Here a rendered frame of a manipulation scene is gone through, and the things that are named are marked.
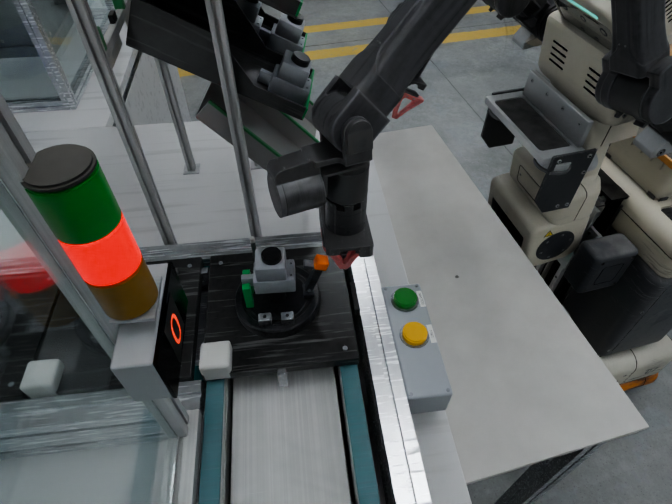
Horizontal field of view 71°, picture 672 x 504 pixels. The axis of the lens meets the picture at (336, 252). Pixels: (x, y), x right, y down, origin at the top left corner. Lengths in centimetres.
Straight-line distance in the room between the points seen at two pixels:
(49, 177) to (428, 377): 57
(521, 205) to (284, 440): 85
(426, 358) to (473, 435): 15
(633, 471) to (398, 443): 132
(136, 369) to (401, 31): 43
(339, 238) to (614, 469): 147
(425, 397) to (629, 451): 131
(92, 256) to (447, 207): 88
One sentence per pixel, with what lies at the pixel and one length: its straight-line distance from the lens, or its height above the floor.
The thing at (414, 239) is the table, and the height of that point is 86.
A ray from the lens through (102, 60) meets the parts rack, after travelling 77.
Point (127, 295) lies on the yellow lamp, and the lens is 44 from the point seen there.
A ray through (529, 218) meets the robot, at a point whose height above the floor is 80.
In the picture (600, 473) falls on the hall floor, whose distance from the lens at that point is 189.
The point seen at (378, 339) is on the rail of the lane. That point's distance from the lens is 78.
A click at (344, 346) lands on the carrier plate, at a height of 97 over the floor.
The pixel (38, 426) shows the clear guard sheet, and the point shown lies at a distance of 40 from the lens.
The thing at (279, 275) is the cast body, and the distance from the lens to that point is 71.
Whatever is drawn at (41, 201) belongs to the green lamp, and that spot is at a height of 140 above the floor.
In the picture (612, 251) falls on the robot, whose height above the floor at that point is 75.
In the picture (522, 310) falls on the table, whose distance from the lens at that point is 99.
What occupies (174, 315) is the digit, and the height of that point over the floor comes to 121.
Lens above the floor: 161
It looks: 48 degrees down
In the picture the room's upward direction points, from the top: straight up
